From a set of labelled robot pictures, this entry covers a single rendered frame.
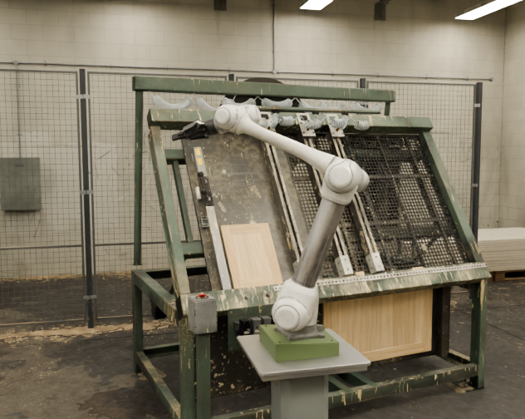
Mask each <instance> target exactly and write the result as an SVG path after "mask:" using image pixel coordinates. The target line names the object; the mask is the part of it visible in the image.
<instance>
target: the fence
mask: <svg viewBox="0 0 525 419"><path fill-rule="evenodd" d="M195 149H200V153H201V155H196V151H195ZM192 153H193V158H194V164H195V169H196V173H197V177H198V173H199V172H200V171H203V173H204V176H207V173H206V169H205V165H204V158H203V154H202V150H201V147H194V148H193V149H192ZM197 158H202V162H203V164H202V165H199V163H198V159H197ZM198 182H199V188H200V192H201V191H202V185H201V181H200V178H199V177H198ZM201 196H202V201H203V206H204V213H205V216H207V218H208V222H209V228H208V230H209V237H210V241H211V245H212V250H213V256H214V261H215V265H216V269H217V274H218V281H219V285H220V289H221V290H225V289H231V285H230V281H229V276H228V270H227V266H226V262H225V258H224V254H223V246H222V243H221V239H220V234H219V231H218V223H217V220H216V215H215V212H214V207H213V206H206V205H205V201H204V196H203V195H202V193H201Z"/></svg>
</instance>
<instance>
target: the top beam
mask: <svg viewBox="0 0 525 419"><path fill-rule="evenodd" d="M215 113H216V110H190V109H165V108H150V109H149V112H148V115H147V122H148V127H149V129H150V127H151V126H160V129H161V130H167V131H182V130H183V128H184V127H185V126H187V125H189V124H191V123H193V122H195V121H196V120H197V119H198V120H199V121H200V122H202V121H206V120H207V119H210V118H214V115H215ZM277 114H278V118H279V119H280V118H281V117H283V116H285V117H289V116H291V117H292V118H293V119H296V118H297V115H296V113H290V112H279V113H277ZM316 116H318V120H319V121H321V120H322V119H323V118H324V117H326V116H325V114H319V115H318V114H316ZM347 117H348V118H350V119H349V120H348V122H347V124H346V128H344V130H343V132H344V133H361V134H411V135H418V134H419V133H420V132H421V131H431V130H432V129H433V128H434V127H433V125H432V122H431V120H430V118H429V117H414V116H365V115H348V116H347ZM351 118H352V119H353V120H354V122H356V121H368V122H370V121H371V120H372V119H374V120H373V121H372V122H371V123H370V127H369V129H367V130H364V131H360V130H357V129H355V127H354V124H355V123H354V122H353V120H352V119H351ZM277 120H278V119H277ZM300 129H301V128H300V126H299V123H298V120H297V119H296V120H295V121H294V125H292V126H280V123H279V120H278V123H277V126H276V127H275V131H276V132H299V131H300ZM329 130H330V128H329V125H328V123H327V120H326V118H325V119H324V120H323V121H322V122H321V127H320V128H318V129H314V131H315V133H327V132H328V131H329Z"/></svg>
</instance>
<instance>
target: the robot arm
mask: <svg viewBox="0 0 525 419"><path fill-rule="evenodd" d="M260 119H261V114H260V111H259V109H258V107H257V106H256V105H244V106H243V105H241V106H235V105H230V104H226V105H222V106H220V107H219V108H218V109H217V111H216V113H215V115H214V118H210V119H207V120H206V121H202V122H200V121H199V120H198V119H197V120H196V121H195V122H193V123H191V124H189V125H187V126H185V127H184V128H183V131H181V132H178V133H177V134H173V135H172V141H176V140H182V139H185V138H186V140H187V139H188V138H189V139H190V140H198V139H209V135H214V134H218V133H219V134H223V133H226V132H232V133H234V134H236V135H240V134H247V135H249V136H252V137H254V138H257V139H259V140H262V141H264V142H266V143H268V144H270V145H273V146H275V147H277V148H279V149H281V150H284V151H286V152H288V153H290V154H292V155H295V156H297V157H299V158H301V159H302V160H304V161H306V162H307V163H308V164H310V165H312V166H313V167H314V168H315V169H317V170H318V171H319V172H321V173H322V174H323V175H324V180H323V184H322V188H321V196H322V200H321V203H320V206H319V208H318V211H317V213H316V217H315V219H314V222H313V224H312V228H311V230H310V233H309V235H308V237H307V241H306V243H305V246H304V249H303V251H302V255H301V257H300V259H299V262H298V265H297V268H296V271H295V273H294V275H293V276H292V277H291V278H289V279H288V280H286V281H285V282H284V284H283V286H282V289H281V291H280V293H279V294H278V296H277V301H276V302H275V303H274V305H273V307H272V319H273V321H274V323H275V324H276V325H277V327H275V328H274V330H275V331H277V332H279V333H280V334H282V335H283V336H285V337H286V338H288V340H289V341H297V340H305V339H314V338H325V334H324V333H321V331H324V330H325V325H322V324H316V320H317V314H318V304H319V290H318V287H317V285H316V281H317V279H318V276H319V274H320V272H321V268H322V265H323V264H324V261H325V258H326V255H327V253H328V250H329V248H330V246H331V241H332V240H333V237H334V234H335V232H336V229H337V226H338V224H339V222H340V219H341V216H342V213H343V211H344V208H345V206H346V205H348V204H349V203H350V202H351V200H352V198H353V196H354V194H355V192H361V191H364V190H365V189H366V187H367V185H368V184H369V181H370V179H369V176H368V174H367V173H366V172H365V171H363V169H361V168H360V167H359V166H358V164H357V163H356V162H354V161H352V160H348V159H342V158H339V157H337V156H335V155H330V154H327V153H325V152H322V151H319V150H315V149H313V148H311V147H309V146H307V145H303V144H302V143H299V142H297V141H295V140H292V139H289V138H287V137H285V136H281V135H279V134H278V133H275V132H273V131H270V130H267V129H265V128H263V127H261V126H259V125H257V123H258V122H259V121H260Z"/></svg>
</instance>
